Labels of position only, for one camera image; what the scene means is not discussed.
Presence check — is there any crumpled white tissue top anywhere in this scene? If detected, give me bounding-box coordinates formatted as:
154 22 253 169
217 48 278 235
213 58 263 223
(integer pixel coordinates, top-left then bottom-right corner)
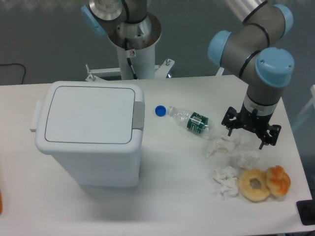
205 132 250 158

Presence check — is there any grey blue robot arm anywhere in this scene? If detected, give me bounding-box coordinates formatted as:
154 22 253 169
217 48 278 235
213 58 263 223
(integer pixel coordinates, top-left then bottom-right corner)
208 0 295 146

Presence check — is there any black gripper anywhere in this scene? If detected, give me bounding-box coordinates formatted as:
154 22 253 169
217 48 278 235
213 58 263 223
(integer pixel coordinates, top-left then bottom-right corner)
221 104 282 149

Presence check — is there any crumpled white tissue bottom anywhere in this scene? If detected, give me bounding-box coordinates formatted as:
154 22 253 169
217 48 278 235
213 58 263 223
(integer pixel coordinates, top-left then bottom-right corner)
213 166 239 200

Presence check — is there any white frame at right edge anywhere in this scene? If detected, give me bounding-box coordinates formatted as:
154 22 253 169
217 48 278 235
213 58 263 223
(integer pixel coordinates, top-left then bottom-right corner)
291 85 315 133

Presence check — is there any blue bottle cap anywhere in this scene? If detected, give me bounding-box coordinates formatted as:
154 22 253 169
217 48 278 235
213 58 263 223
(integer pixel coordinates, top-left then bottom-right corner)
155 105 166 117

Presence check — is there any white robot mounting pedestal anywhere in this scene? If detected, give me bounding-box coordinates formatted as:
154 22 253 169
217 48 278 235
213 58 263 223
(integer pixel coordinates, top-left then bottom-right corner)
80 0 176 82

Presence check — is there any black cable on floor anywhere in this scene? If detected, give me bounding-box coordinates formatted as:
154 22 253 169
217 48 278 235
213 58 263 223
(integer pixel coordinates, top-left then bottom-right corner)
0 63 27 85

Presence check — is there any crumpled white tissue middle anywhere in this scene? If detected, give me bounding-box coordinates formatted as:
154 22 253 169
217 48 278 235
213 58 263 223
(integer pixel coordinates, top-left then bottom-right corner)
232 150 260 169

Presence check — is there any twisted orange bread roll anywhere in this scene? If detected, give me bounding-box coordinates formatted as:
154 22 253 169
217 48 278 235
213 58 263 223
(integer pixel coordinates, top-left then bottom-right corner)
265 165 291 197

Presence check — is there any grey trash can push button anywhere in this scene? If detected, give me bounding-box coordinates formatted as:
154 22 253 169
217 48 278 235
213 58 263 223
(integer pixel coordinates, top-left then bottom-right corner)
132 101 145 130

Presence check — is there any orange object at left edge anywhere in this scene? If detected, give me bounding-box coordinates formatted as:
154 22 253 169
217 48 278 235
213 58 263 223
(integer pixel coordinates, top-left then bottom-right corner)
0 190 3 215

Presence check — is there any crumpled white tissue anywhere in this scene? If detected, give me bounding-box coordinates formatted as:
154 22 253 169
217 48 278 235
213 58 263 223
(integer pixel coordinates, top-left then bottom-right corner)
213 166 239 200
232 150 260 169
205 132 250 158

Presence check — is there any white plastic trash can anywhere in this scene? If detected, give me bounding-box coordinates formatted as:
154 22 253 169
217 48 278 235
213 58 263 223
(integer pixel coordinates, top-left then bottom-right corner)
35 81 145 187

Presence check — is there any ring doughnut bread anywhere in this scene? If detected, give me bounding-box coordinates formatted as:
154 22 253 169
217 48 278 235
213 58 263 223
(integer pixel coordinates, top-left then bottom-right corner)
238 169 270 202

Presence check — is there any crushed clear plastic bottle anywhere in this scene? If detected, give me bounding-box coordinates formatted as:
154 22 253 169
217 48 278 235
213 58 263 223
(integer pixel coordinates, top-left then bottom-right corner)
167 106 214 140

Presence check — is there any black device at table edge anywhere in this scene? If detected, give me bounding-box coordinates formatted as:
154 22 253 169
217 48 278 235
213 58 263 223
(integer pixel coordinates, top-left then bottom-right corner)
296 200 315 226

